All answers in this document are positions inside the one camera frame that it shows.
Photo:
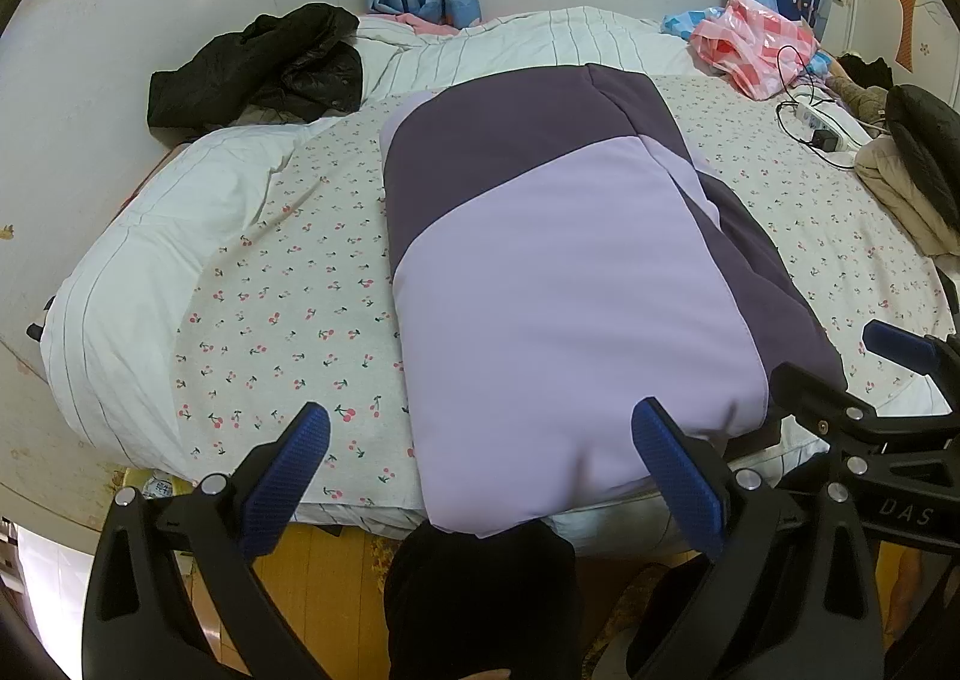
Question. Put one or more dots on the black puffer jacket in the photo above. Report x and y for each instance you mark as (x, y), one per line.
(262, 65)

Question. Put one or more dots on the white headboard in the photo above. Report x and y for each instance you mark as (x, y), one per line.
(112, 35)

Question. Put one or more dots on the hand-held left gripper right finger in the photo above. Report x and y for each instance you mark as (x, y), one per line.
(675, 474)

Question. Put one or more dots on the black quilted garment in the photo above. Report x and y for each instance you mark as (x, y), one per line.
(922, 148)

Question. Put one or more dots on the yellow package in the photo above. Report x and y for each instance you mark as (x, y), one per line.
(139, 481)

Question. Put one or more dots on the pink cloth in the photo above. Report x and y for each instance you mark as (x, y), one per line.
(427, 24)

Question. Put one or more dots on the beige folded clothes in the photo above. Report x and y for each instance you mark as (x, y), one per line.
(892, 185)

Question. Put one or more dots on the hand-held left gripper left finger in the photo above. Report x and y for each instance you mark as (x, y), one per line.
(292, 470)

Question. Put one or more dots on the cherry print bed sheet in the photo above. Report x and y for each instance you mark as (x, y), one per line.
(300, 275)

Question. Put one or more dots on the blue patterned cloth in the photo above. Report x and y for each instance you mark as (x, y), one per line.
(686, 20)

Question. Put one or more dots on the person's dark trouser leg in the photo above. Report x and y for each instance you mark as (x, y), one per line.
(480, 597)

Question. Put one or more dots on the black charger plug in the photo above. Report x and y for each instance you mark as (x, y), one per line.
(829, 140)

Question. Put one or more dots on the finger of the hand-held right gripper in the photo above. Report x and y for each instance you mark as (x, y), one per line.
(810, 399)
(900, 344)

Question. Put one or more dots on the dark cloth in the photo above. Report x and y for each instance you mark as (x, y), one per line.
(866, 69)

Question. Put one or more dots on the lilac and purple jacket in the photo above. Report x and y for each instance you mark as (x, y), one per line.
(562, 275)

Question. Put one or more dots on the white striped duvet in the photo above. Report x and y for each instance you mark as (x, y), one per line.
(187, 215)

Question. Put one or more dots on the dark slipper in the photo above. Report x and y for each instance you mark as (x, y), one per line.
(637, 620)

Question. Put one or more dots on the pink checkered plastic bag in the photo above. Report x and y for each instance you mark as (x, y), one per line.
(750, 43)

